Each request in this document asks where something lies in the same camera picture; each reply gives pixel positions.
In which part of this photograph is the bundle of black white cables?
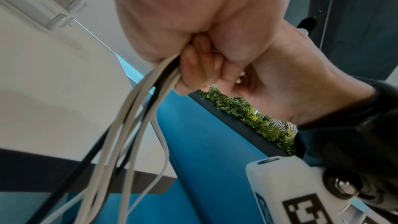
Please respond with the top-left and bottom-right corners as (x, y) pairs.
(93, 70), (175, 209)

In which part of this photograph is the green leafy plant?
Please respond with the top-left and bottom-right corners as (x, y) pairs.
(198, 84), (298, 156)

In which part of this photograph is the person's left hand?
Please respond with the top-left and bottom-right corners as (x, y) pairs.
(108, 0), (296, 96)

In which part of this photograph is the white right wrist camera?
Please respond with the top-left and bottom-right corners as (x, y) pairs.
(245, 156), (354, 224)

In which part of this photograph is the cyan light strip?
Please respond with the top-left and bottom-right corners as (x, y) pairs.
(114, 53), (156, 95)

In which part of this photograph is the person's right hand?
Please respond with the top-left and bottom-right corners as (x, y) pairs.
(200, 18), (377, 127)

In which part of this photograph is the round ceiling spotlight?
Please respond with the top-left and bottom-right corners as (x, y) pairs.
(295, 16), (318, 37)

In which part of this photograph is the blue leather sofa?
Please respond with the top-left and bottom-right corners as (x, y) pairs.
(62, 89), (296, 224)

